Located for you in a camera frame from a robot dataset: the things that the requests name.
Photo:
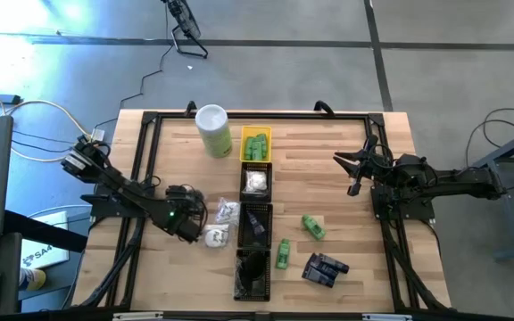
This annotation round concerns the white bracket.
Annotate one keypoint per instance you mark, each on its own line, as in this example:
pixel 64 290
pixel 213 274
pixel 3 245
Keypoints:
pixel 138 316
pixel 386 317

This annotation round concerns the clear vanity pack bag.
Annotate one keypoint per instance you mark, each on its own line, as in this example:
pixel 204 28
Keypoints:
pixel 228 212

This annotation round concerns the yellow plastic basket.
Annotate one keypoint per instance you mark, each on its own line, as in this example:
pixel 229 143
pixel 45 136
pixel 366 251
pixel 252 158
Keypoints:
pixel 257 129

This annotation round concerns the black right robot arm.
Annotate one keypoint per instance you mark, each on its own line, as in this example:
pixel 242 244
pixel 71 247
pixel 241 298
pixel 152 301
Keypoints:
pixel 453 178

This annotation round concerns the white cardboard box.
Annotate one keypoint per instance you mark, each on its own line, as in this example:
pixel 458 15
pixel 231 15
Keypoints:
pixel 47 256

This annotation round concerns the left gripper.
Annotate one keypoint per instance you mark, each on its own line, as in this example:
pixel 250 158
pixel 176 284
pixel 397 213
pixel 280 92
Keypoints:
pixel 190 229

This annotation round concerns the black plastic basket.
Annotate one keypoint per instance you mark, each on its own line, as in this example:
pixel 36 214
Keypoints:
pixel 248 241
pixel 257 199
pixel 268 285

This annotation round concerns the green white wipes canister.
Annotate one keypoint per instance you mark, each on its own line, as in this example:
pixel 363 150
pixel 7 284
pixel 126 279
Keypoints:
pixel 214 134

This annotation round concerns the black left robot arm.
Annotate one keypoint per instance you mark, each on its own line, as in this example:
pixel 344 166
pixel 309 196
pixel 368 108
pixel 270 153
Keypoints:
pixel 127 191

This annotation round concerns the black aluminium table frame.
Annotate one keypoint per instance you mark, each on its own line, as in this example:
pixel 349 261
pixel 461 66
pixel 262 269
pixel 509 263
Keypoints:
pixel 261 116

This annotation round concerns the green Pert shampoo bottle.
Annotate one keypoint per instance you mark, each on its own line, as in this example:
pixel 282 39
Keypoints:
pixel 249 150
pixel 264 145
pixel 257 148
pixel 283 255
pixel 314 227

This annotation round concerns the black floor fan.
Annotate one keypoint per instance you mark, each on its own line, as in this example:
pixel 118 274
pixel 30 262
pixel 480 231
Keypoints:
pixel 188 24

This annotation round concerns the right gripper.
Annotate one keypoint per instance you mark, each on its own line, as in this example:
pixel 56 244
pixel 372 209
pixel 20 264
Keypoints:
pixel 381 169

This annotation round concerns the clear bag with black mesh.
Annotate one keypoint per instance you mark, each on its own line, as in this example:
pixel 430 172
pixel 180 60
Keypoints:
pixel 242 289

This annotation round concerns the black desk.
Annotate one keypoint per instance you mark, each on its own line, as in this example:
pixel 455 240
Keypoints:
pixel 7 258

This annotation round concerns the white round vanity pack bag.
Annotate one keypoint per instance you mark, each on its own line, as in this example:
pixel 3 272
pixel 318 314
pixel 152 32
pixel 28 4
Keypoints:
pixel 217 237

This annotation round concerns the grey power adapter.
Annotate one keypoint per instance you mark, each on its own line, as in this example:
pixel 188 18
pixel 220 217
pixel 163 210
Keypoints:
pixel 97 134

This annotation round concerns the clear bag with black disc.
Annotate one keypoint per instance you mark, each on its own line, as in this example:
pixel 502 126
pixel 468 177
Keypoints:
pixel 254 266

